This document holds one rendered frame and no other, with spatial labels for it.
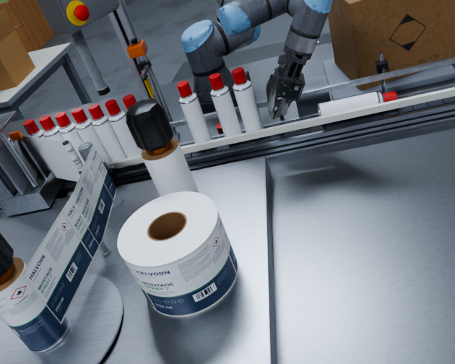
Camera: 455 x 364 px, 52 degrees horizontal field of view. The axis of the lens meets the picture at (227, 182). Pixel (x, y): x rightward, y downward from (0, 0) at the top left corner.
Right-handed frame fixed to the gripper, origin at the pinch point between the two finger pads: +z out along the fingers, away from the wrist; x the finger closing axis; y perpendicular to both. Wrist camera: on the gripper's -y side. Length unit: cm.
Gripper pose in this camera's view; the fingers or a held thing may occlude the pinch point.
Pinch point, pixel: (274, 113)
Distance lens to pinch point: 130.9
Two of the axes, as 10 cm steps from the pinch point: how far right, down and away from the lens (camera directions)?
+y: -0.5, 6.1, -7.9
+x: 9.7, 2.2, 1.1
